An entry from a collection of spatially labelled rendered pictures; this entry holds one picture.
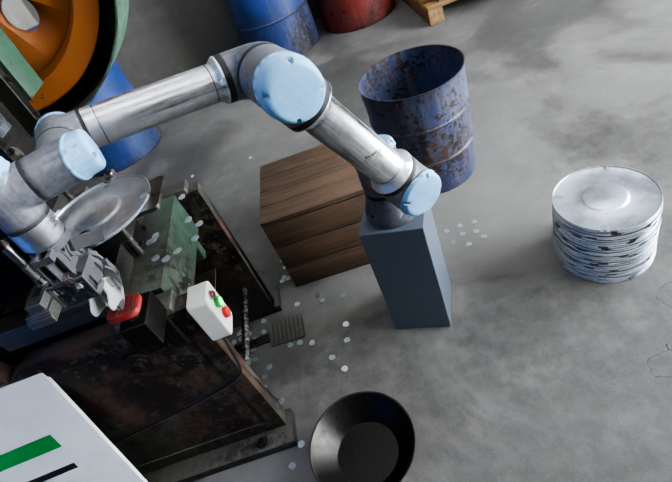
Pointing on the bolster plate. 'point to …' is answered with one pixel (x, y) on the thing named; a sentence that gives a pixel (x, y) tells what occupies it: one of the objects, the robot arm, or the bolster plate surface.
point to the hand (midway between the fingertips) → (118, 302)
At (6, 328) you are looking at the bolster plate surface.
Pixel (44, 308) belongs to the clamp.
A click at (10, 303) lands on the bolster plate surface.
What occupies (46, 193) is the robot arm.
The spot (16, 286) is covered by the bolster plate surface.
